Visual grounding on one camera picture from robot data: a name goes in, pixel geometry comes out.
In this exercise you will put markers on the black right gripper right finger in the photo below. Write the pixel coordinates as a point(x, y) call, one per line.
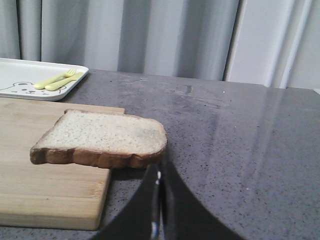
point(183, 215)

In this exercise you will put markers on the white bread slice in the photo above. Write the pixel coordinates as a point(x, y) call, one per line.
point(103, 140)

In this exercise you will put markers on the grey curtain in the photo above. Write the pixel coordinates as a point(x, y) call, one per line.
point(275, 43)

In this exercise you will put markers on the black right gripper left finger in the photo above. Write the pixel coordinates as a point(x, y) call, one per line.
point(140, 218)

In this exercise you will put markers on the wooden cutting board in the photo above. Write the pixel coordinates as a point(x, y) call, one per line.
point(61, 196)

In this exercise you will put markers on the white bear tray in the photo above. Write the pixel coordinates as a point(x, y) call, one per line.
point(17, 79)

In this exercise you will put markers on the yellow plastic fork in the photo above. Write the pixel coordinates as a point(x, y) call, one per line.
point(41, 85)

